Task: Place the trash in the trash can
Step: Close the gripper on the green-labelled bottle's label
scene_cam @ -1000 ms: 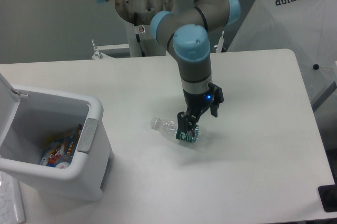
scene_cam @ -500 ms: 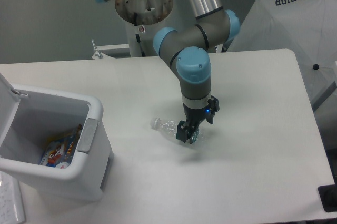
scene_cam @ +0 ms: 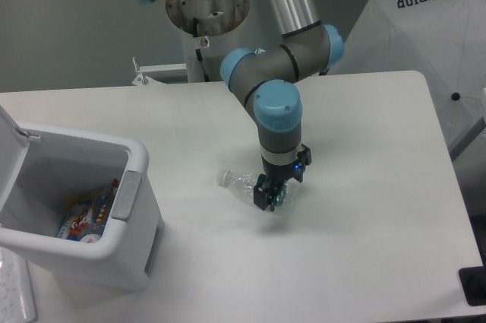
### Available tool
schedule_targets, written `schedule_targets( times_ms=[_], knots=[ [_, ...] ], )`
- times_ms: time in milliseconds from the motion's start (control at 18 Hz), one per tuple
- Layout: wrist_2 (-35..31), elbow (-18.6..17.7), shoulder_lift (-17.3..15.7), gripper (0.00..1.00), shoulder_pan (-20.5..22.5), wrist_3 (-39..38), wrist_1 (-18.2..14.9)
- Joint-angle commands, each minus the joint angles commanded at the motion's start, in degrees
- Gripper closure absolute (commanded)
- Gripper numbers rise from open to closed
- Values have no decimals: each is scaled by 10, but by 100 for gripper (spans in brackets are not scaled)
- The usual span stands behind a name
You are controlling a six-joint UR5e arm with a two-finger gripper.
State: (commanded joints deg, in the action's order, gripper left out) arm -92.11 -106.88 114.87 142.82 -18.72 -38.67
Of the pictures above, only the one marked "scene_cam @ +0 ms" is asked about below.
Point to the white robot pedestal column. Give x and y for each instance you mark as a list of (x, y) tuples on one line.
[(213, 24)]

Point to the white metal base frame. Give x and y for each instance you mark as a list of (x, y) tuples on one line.
[(163, 70)]

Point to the white Superior umbrella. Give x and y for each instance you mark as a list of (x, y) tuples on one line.
[(442, 39)]

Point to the black device at edge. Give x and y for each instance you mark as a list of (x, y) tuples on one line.
[(473, 285)]

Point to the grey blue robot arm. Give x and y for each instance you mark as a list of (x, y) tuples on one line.
[(264, 82)]

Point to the clear bottle blue label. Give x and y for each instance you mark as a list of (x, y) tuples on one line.
[(90, 238)]

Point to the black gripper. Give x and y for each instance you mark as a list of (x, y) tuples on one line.
[(269, 188)]

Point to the clear bottle green label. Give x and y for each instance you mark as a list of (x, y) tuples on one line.
[(242, 187)]

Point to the white plastic trash can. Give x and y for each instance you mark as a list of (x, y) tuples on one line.
[(43, 167)]

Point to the colourful snack wrapper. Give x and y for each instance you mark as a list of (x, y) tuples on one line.
[(88, 213)]

